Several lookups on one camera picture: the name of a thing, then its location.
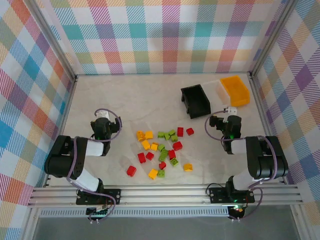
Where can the long green lego brick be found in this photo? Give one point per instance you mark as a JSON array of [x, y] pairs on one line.
[[163, 155]]

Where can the yellow lego brick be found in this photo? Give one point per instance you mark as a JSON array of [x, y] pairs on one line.
[[154, 146], [140, 135], [149, 135], [188, 167], [153, 174], [145, 144]]

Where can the red lego brick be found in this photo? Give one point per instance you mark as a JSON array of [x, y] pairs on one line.
[[150, 156], [177, 145], [171, 154], [190, 131], [131, 170], [180, 131], [162, 165], [141, 157]]

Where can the aluminium mounting rail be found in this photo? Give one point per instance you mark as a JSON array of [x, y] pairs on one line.
[[162, 195]]

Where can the orange plastic bin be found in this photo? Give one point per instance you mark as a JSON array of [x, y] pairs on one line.
[[236, 90]]

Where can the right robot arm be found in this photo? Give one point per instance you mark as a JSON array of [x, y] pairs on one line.
[[267, 160]]

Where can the black electronics board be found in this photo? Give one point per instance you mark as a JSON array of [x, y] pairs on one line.
[[236, 210], [100, 212]]

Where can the aluminium frame post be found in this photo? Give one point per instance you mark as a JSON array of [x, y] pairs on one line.
[[52, 40], [272, 37]]

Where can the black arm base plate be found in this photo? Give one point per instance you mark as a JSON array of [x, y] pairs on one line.
[[112, 196], [217, 195]]

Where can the aluminium table side rail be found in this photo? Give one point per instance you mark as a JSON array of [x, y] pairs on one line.
[[262, 117], [67, 107]]

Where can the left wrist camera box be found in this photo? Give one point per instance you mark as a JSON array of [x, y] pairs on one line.
[[102, 114]]

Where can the black plastic bin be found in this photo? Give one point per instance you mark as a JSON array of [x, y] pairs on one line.
[[197, 105]]

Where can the white plastic bin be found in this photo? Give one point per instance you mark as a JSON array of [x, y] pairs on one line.
[[212, 87]]

